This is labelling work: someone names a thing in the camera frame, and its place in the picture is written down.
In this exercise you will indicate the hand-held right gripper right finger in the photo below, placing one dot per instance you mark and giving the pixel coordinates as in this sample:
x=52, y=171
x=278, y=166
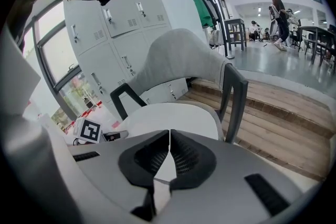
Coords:
x=225, y=186

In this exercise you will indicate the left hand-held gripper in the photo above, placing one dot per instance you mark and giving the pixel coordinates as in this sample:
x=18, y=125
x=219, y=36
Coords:
x=89, y=131

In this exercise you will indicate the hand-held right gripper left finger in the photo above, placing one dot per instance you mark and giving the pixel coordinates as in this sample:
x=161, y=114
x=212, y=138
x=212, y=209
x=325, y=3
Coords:
x=110, y=178

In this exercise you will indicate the grey chair black frame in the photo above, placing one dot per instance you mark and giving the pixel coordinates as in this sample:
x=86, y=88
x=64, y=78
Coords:
x=178, y=55

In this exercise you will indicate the wooden step platform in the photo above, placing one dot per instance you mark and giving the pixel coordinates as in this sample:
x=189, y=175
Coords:
x=275, y=118

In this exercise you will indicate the grey metal locker cabinet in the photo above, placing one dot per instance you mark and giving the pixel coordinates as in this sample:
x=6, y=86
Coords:
x=123, y=34

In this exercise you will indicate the black-framed window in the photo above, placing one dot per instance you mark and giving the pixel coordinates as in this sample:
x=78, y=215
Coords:
x=57, y=44

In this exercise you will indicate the white hanging bag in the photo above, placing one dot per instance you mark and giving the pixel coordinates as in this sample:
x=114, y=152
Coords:
x=216, y=38

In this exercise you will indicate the green garment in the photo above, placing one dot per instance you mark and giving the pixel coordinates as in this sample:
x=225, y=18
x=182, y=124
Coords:
x=200, y=8

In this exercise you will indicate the person's black clothing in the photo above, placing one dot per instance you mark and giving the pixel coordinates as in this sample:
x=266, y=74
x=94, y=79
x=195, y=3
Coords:
x=23, y=15

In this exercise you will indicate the black-legged white-top table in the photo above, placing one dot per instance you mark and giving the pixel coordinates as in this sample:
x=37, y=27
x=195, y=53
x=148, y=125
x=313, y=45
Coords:
x=235, y=26

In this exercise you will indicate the black coat rack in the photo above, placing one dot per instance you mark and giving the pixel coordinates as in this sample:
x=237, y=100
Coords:
x=218, y=8

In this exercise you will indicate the long black work table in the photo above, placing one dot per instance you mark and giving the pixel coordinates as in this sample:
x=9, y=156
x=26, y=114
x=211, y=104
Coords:
x=317, y=36

